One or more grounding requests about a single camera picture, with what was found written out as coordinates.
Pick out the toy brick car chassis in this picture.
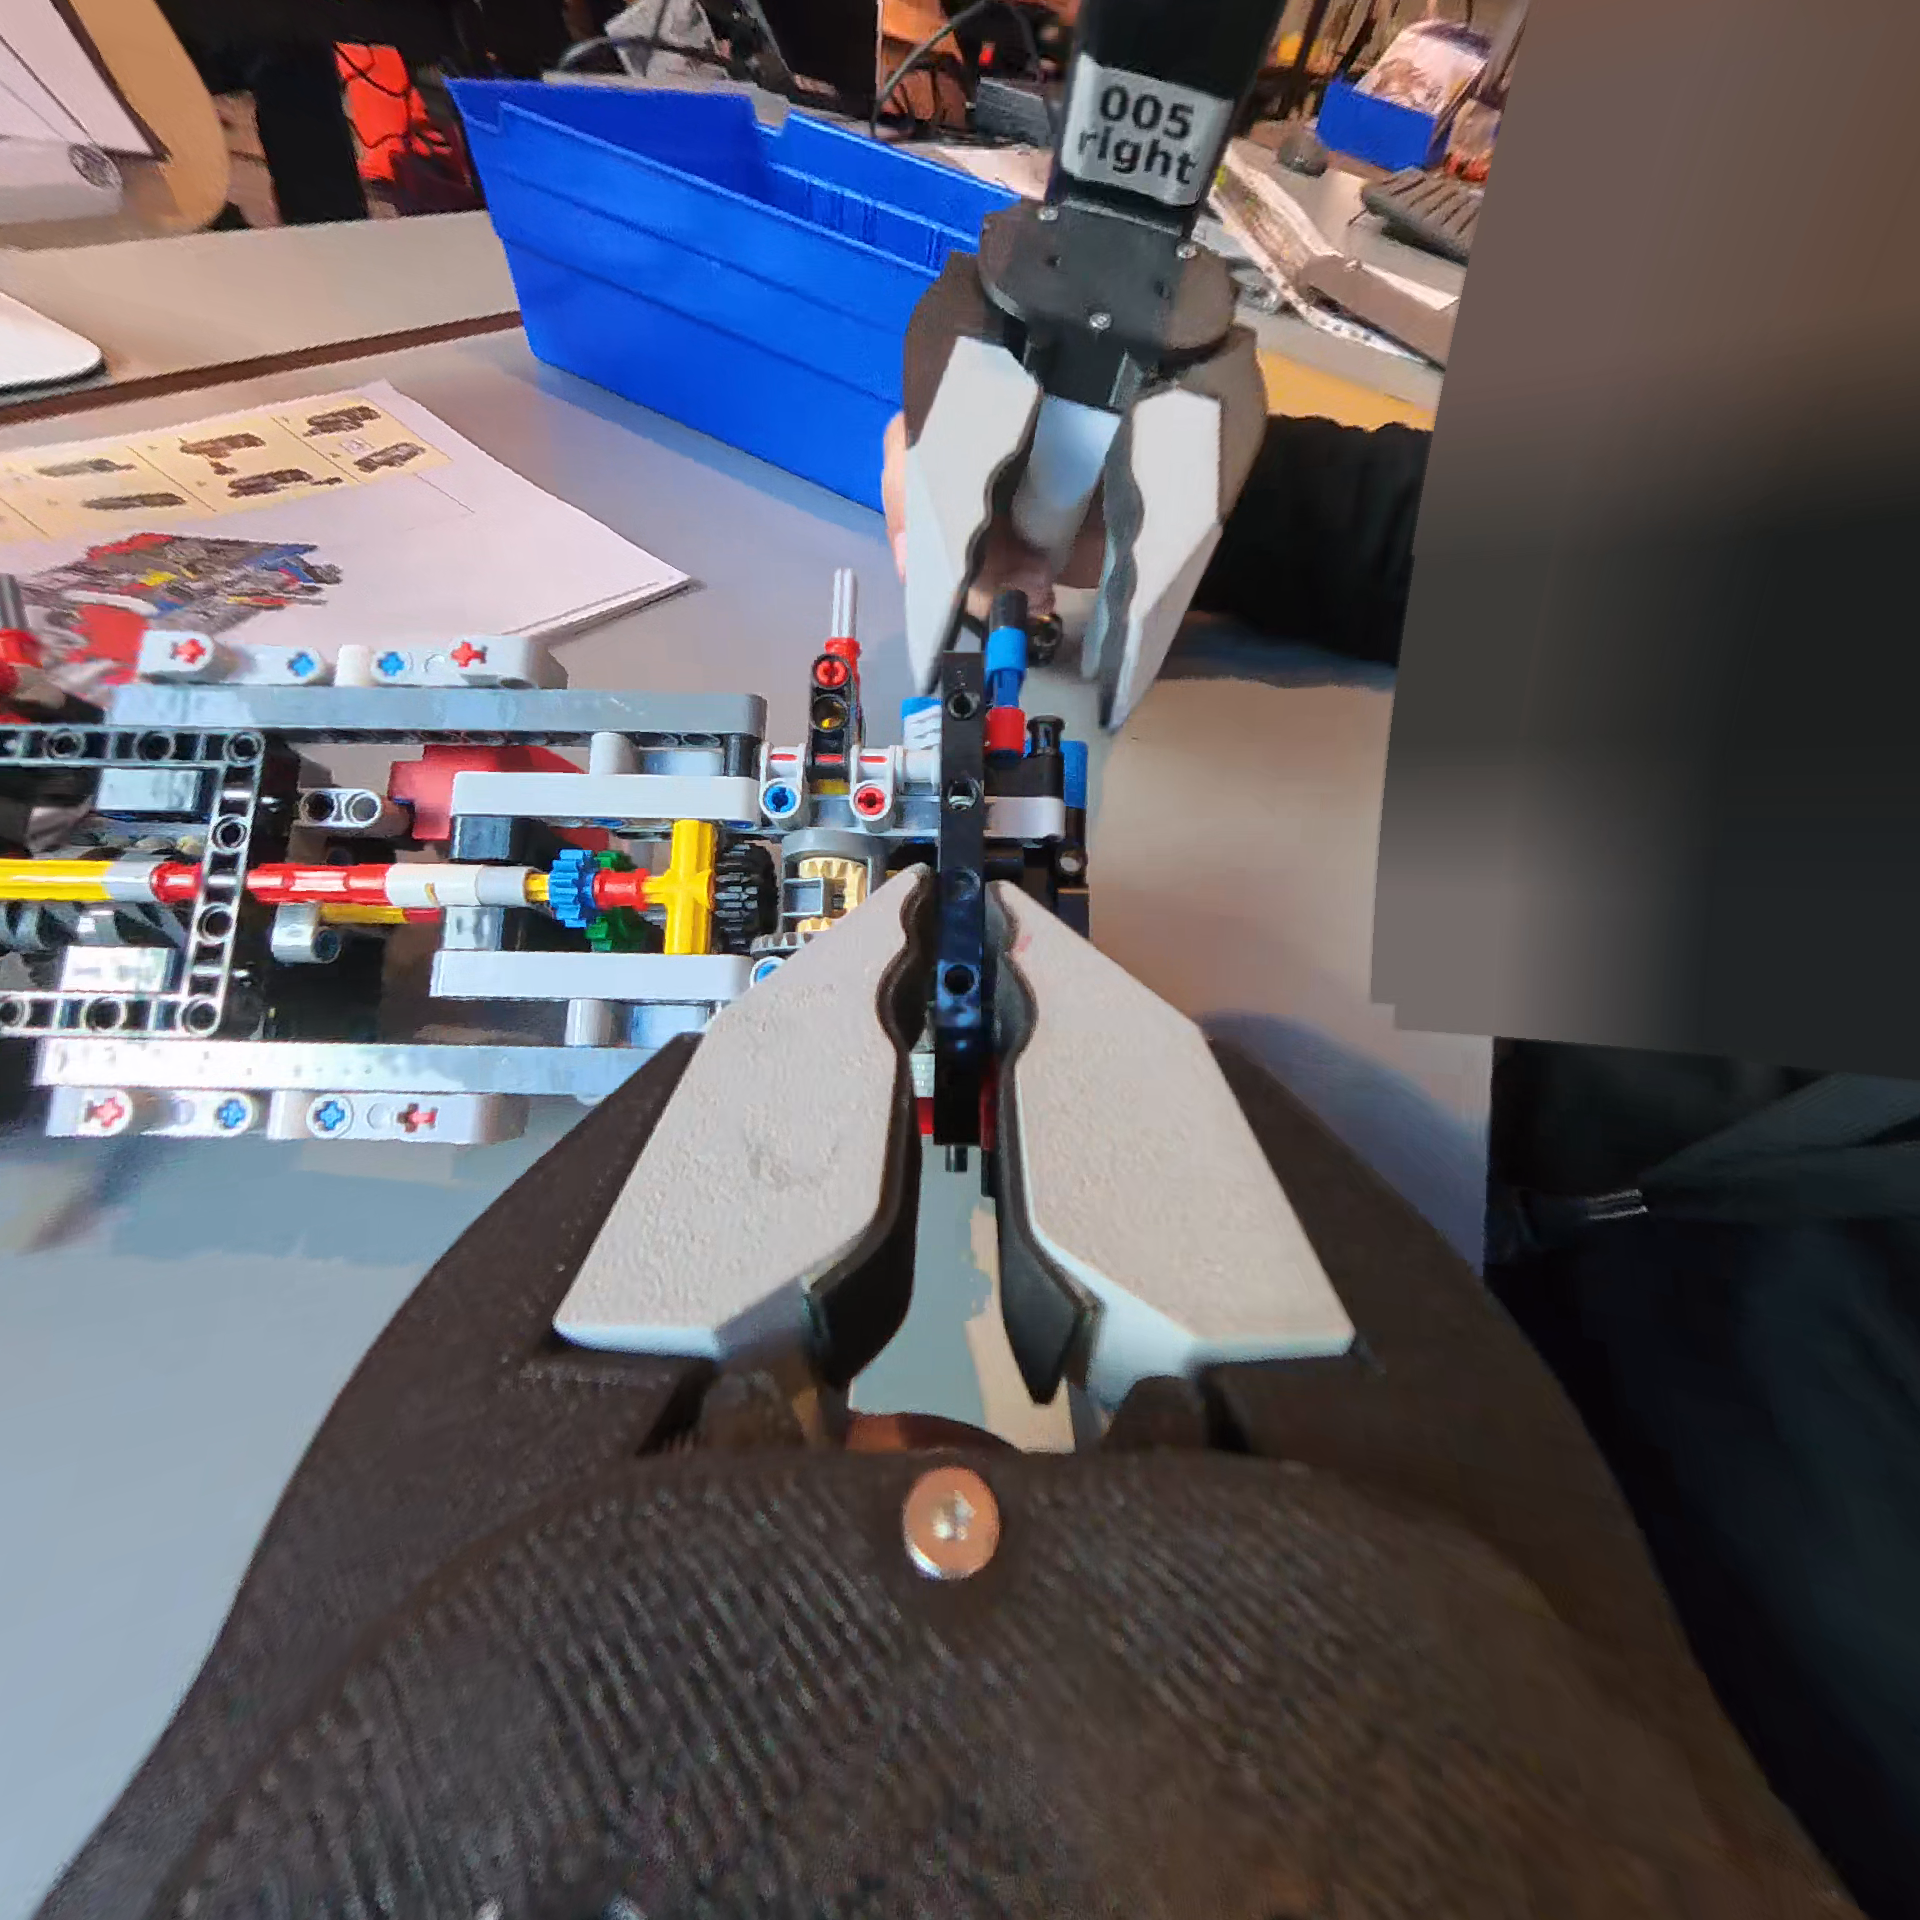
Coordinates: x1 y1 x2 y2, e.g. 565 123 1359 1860
0 566 1094 1149

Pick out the orange fabric item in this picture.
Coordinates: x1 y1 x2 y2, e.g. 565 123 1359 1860
330 35 460 219

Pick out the printed instruction sheet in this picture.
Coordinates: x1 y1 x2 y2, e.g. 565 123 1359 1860
0 0 170 165

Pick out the toy building instruction booklet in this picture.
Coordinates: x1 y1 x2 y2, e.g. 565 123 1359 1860
0 380 692 705

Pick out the blue plastic bin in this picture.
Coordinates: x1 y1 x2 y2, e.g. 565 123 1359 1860
449 75 1038 518

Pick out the wooden document stand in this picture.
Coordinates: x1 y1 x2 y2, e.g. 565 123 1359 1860
0 0 234 399

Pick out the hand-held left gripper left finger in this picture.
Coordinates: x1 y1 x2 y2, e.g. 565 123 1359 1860
549 866 928 1390

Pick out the person's right hand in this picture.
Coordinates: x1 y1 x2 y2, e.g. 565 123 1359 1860
976 525 1116 619

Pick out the small blue bin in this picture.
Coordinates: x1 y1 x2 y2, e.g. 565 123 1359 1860
1315 65 1479 174

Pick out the black keyboard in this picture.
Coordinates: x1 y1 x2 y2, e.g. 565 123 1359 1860
1358 161 1488 270

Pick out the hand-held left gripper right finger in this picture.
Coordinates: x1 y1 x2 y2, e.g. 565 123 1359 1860
990 877 1359 1403

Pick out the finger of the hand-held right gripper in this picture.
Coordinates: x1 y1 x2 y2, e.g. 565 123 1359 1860
905 333 1045 698
1080 389 1229 737

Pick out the printed paper sheet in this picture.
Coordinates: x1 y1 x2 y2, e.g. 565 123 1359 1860
1215 142 1465 362

